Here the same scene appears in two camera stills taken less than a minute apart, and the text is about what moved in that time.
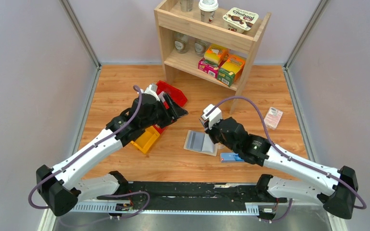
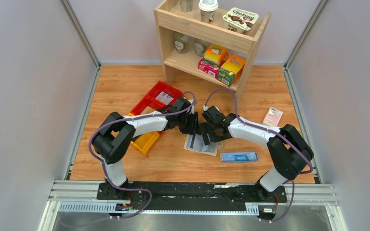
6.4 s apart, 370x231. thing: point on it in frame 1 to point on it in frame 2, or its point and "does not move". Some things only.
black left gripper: [168, 106] to [189, 124]
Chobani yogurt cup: [240, 20] does not move
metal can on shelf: [186, 5] does not move
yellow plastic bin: [146, 139] does not move
